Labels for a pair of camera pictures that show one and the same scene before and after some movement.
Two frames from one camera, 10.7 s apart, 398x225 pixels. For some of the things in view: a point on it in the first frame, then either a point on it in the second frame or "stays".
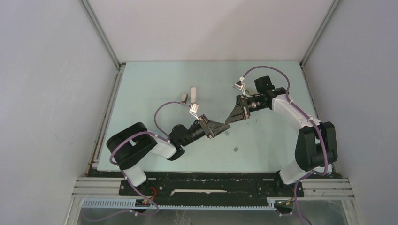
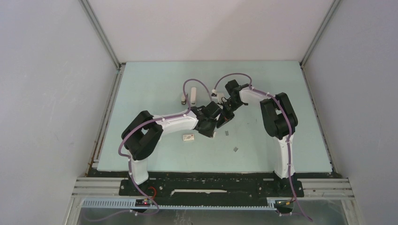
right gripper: [241, 111] -> [226, 116]
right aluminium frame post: [323, 26] stays
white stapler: [193, 94] stays
